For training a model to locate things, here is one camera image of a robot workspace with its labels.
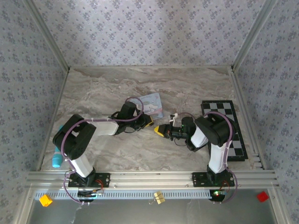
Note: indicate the red toy block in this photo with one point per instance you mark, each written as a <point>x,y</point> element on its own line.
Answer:
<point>262,196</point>

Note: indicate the gold binder clip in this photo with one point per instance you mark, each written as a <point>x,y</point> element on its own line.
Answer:
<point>158,197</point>

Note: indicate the black and white chessboard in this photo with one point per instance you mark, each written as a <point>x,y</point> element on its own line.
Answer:
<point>219,107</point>

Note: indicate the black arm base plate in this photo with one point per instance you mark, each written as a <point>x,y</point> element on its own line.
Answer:
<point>102,179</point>
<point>199,179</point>

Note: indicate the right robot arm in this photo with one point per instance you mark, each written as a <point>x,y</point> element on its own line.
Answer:
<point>217,158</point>

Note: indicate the aluminium side frame rail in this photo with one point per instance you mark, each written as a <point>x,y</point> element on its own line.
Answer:
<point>54,112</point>
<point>245,112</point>

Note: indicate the aluminium front frame rail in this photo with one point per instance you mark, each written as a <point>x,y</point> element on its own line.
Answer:
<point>151,178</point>

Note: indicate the teal cylinder bottle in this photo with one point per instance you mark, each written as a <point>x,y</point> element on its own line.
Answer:
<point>56,159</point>

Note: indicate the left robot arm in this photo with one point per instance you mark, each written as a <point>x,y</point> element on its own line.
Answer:
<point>79,163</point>

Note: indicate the cartoon dog picture card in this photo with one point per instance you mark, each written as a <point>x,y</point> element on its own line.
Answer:
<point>151,105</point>

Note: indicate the small circuit board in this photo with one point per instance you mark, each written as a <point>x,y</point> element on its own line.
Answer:
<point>90,194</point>
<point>217,194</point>

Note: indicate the yellow toy block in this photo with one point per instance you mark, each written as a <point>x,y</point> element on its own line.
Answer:
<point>45,200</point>

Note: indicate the aluminium corner post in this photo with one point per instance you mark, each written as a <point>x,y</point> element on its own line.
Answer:
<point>253,35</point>
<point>46,35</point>

